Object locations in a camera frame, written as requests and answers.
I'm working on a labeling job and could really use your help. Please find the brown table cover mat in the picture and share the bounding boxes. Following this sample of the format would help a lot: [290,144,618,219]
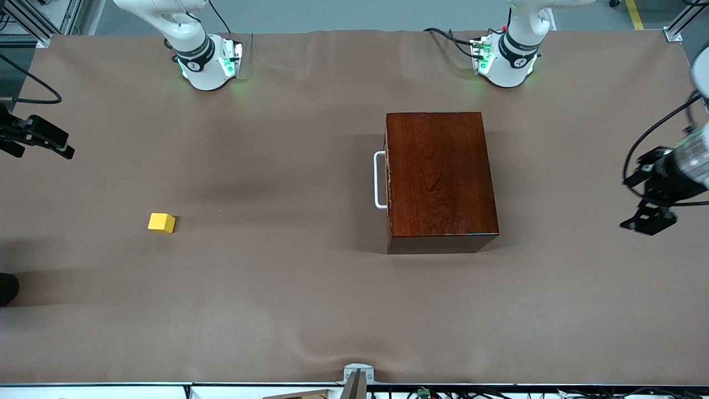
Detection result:
[0,30,709,386]

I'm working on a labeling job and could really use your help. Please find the black round object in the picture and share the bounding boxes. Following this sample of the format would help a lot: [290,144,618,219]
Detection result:
[0,273,20,307]

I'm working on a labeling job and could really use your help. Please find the grey metal clamp bracket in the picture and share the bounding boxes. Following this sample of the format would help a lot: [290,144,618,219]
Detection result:
[343,363,375,385]

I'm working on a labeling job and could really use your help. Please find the black base power cable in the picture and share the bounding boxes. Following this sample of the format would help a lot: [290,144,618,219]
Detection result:
[208,2,230,34]
[424,27,480,59]

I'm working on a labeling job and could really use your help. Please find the aluminium post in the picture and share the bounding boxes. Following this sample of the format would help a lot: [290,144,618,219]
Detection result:
[339,370,368,399]

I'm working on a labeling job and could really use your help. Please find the white table frame rail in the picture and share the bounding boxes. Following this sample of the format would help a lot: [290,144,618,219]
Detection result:
[0,384,344,399]

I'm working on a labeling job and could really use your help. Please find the dark red-brown wooden cabinet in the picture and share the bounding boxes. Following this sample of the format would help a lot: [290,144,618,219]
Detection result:
[384,111,500,255]

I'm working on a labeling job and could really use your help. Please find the yellow block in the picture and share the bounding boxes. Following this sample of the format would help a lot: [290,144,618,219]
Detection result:
[147,213,177,234]

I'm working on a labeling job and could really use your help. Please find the brown cardboard piece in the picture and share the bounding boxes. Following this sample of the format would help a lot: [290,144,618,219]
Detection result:
[260,388,333,399]

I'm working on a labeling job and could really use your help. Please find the aluminium frame profile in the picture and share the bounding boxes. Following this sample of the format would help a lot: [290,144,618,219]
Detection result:
[0,0,84,48]
[664,0,709,42]

